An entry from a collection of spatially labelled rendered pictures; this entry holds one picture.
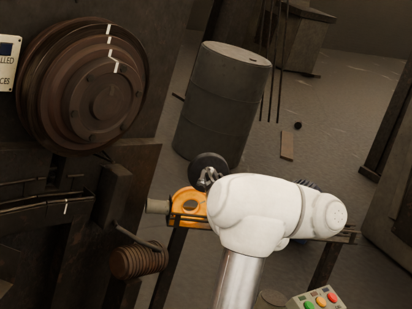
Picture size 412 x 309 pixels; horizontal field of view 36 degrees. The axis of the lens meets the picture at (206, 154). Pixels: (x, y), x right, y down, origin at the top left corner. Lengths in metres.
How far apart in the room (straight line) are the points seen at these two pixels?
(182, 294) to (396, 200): 1.81
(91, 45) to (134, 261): 0.85
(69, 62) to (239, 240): 0.86
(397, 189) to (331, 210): 3.01
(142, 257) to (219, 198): 1.07
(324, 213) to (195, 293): 1.93
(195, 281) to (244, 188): 2.05
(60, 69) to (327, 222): 0.97
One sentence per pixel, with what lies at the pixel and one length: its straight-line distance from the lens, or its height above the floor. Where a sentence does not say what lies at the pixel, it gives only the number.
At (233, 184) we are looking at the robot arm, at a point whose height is 1.22.
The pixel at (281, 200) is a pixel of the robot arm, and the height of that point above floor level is 1.22.
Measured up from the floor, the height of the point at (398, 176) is 0.54.
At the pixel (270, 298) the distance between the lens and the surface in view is 2.44.
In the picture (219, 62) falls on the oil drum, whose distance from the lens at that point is 4.73.
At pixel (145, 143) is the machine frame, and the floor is 0.87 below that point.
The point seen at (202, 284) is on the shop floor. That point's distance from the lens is 3.40.
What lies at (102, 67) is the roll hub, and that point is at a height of 1.23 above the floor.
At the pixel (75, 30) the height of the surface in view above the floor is 1.31.
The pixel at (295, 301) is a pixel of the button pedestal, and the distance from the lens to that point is 2.31.
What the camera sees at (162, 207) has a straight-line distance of 2.45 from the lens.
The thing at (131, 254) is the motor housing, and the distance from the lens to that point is 2.40.
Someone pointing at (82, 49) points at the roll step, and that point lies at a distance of 2.00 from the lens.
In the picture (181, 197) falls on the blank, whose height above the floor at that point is 0.74.
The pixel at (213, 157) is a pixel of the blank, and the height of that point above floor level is 0.97.
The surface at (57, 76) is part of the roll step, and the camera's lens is 1.98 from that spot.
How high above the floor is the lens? 1.72
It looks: 19 degrees down
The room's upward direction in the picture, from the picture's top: 18 degrees clockwise
